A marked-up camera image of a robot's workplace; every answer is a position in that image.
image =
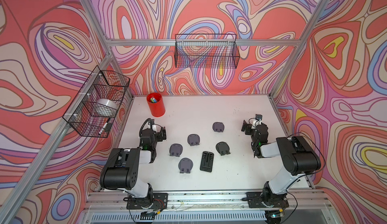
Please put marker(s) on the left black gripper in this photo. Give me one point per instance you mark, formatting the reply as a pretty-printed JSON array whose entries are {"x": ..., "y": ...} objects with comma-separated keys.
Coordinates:
[{"x": 159, "y": 138}]

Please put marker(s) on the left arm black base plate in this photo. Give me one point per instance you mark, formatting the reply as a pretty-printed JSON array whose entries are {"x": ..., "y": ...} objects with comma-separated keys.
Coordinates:
[{"x": 154, "y": 202}]

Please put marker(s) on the white marker in basket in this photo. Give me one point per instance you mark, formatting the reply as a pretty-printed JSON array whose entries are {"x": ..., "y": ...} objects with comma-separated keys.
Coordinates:
[{"x": 103, "y": 128}]

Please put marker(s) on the grey folded phone stand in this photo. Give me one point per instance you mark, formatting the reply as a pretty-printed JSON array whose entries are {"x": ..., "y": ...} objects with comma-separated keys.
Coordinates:
[
  {"x": 193, "y": 139},
  {"x": 218, "y": 127},
  {"x": 176, "y": 150},
  {"x": 185, "y": 166}
]

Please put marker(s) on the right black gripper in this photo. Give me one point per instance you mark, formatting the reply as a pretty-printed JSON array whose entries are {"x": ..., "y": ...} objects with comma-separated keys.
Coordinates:
[{"x": 248, "y": 127}]

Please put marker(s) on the red cylindrical pen cup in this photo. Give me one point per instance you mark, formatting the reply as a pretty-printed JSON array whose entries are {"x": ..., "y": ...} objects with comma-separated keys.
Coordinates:
[{"x": 156, "y": 104}]

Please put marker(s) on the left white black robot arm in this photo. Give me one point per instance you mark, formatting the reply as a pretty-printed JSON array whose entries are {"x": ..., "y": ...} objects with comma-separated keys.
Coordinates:
[{"x": 121, "y": 171}]

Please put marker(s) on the left black wire basket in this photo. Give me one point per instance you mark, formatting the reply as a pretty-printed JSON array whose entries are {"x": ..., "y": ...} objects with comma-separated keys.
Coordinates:
[{"x": 88, "y": 117}]

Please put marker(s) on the dark grey phone stand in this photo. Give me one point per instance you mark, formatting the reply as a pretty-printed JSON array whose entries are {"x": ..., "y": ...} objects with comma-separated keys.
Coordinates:
[{"x": 223, "y": 148}]

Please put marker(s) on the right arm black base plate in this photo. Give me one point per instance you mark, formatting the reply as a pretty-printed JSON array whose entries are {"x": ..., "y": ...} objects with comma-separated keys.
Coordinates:
[{"x": 266, "y": 200}]

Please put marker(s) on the black rectangular phone stand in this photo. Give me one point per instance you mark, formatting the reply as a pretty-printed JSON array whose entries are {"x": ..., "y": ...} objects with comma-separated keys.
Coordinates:
[{"x": 207, "y": 161}]

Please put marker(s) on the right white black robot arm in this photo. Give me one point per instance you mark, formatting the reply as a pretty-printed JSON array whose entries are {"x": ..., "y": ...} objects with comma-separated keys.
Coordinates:
[{"x": 298, "y": 159}]

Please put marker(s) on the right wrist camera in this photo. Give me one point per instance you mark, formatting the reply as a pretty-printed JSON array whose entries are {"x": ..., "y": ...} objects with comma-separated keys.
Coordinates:
[{"x": 258, "y": 117}]

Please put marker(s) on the rear black wire basket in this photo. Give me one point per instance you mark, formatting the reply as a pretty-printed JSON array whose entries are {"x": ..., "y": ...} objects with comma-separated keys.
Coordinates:
[{"x": 217, "y": 51}]

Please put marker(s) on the black wire basket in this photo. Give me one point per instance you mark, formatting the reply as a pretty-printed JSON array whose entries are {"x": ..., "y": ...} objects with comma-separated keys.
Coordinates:
[
  {"x": 88, "y": 117},
  {"x": 217, "y": 51}
]

